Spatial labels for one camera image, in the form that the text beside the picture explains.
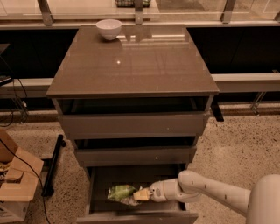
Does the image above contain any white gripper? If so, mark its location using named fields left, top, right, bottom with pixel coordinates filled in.
left=133, top=181, right=165, bottom=202

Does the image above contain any green jalapeno chip bag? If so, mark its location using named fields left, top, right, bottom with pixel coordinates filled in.
left=108, top=185, right=141, bottom=206

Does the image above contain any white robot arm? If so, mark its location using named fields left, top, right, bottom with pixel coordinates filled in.
left=133, top=170, right=280, bottom=224

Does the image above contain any grey bottom drawer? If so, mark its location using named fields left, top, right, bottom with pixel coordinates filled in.
left=76, top=164, right=198, bottom=224

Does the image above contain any grey drawer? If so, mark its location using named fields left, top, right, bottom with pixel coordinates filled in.
left=59, top=112, right=210, bottom=140
left=75, top=146, right=197, bottom=167
left=76, top=164, right=198, bottom=224

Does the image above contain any grey middle drawer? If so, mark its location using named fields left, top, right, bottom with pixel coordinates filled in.
left=75, top=146, right=197, bottom=167

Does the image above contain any grey top drawer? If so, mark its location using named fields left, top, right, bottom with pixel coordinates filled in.
left=59, top=112, right=210, bottom=140

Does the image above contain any grey drawer cabinet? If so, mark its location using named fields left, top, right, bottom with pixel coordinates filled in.
left=45, top=24, right=221, bottom=224

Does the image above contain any black metal stand leg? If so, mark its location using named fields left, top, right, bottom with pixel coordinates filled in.
left=41, top=134, right=67, bottom=197

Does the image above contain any black table leg foot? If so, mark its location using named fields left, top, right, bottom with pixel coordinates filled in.
left=211, top=98, right=224, bottom=122

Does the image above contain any open cardboard box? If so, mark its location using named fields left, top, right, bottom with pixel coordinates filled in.
left=0, top=129, right=43, bottom=223

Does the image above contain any white ceramic bowl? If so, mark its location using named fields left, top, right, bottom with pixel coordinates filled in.
left=96, top=19, right=123, bottom=40

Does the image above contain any black cable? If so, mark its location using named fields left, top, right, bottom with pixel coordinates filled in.
left=0, top=137, right=53, bottom=224

